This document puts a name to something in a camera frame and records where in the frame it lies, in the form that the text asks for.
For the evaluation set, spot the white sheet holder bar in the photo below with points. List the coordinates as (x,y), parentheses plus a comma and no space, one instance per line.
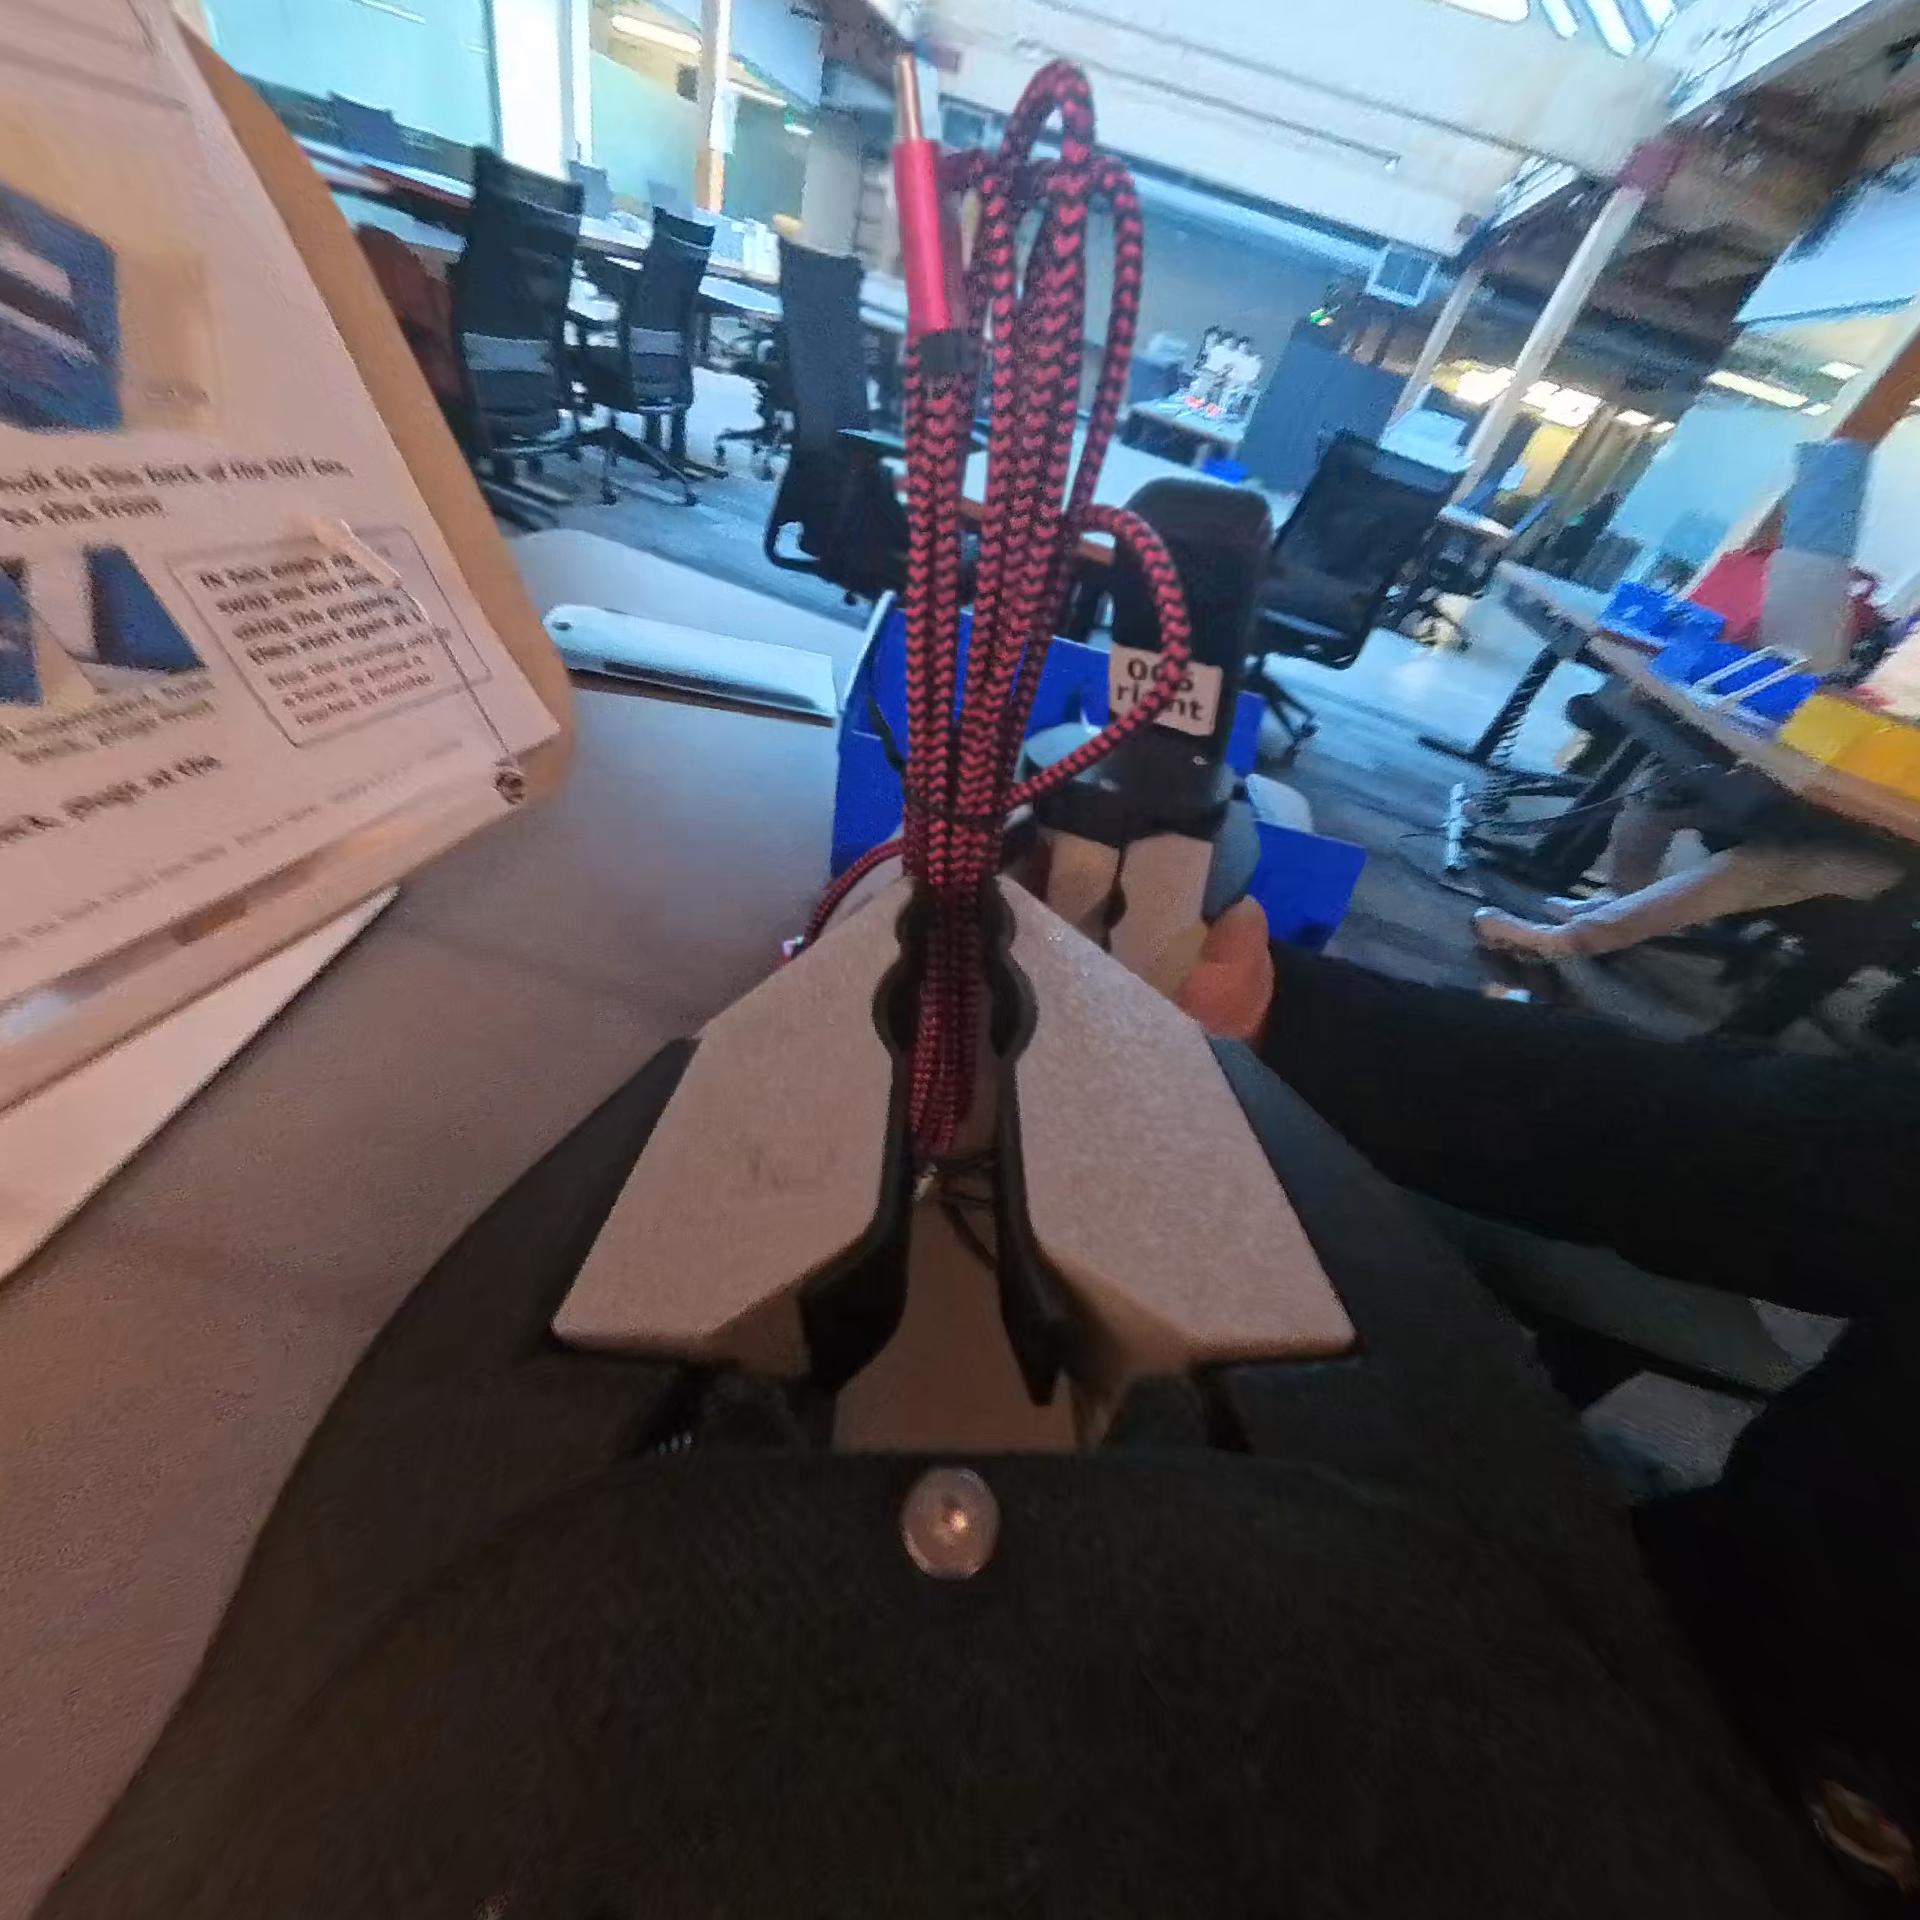
(224,931)

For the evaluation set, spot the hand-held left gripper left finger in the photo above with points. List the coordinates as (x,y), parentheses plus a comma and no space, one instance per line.
(733,1185)

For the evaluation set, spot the blue bin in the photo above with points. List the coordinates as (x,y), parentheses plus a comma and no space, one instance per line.
(1305,886)

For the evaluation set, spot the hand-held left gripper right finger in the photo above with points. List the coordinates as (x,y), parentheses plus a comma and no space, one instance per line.
(1184,1185)

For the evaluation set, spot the printed instruction sheet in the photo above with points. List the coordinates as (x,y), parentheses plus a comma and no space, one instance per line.
(224,599)

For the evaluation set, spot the long wooden worktable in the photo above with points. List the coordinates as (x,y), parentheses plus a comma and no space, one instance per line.
(1799,765)

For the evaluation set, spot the black office chair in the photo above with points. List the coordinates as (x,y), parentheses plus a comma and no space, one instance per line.
(1349,557)
(645,345)
(516,300)
(825,422)

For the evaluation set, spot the person's right forearm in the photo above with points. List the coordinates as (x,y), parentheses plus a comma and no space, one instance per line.
(1576,1141)

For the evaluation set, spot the person's right hand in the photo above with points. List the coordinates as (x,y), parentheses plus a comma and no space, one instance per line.
(1231,974)

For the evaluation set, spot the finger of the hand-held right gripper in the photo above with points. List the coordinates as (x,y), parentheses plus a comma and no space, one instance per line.
(1077,886)
(1170,902)

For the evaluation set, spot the white stand base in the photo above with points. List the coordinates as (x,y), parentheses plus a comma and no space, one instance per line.
(148,1095)

